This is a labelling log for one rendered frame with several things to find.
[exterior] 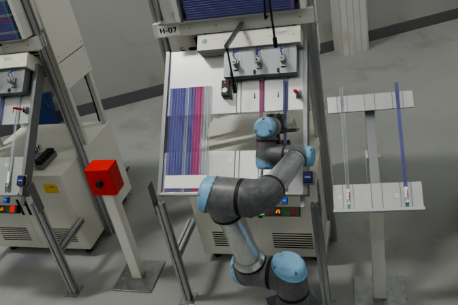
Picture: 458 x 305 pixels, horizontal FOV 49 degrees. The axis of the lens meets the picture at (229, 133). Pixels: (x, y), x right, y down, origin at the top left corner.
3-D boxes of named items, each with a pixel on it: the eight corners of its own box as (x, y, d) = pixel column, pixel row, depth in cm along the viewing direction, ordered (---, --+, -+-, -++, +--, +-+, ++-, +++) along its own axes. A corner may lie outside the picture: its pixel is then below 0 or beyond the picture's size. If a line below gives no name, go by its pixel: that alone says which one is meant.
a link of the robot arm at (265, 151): (281, 171, 182) (281, 140, 181) (251, 169, 186) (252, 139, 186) (287, 169, 189) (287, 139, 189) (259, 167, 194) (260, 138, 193)
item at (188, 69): (304, 111, 229) (302, 109, 224) (170, 118, 248) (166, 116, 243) (304, 44, 236) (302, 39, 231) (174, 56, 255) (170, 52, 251)
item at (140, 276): (150, 293, 280) (110, 178, 243) (112, 291, 287) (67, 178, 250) (165, 262, 300) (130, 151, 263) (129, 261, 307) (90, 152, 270)
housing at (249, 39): (304, 53, 236) (300, 41, 223) (206, 61, 251) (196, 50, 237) (304, 37, 238) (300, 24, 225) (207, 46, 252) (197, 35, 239)
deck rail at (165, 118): (165, 196, 239) (160, 195, 234) (162, 196, 240) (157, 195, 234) (174, 56, 256) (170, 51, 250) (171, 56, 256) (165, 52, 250)
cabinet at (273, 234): (327, 266, 274) (316, 171, 245) (206, 261, 294) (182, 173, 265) (334, 194, 328) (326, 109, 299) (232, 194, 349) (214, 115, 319)
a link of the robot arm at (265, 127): (252, 139, 184) (252, 116, 184) (259, 138, 194) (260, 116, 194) (273, 140, 182) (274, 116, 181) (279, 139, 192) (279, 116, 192)
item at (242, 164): (304, 193, 218) (302, 192, 215) (163, 193, 237) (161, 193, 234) (304, 150, 222) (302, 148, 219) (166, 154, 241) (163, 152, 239)
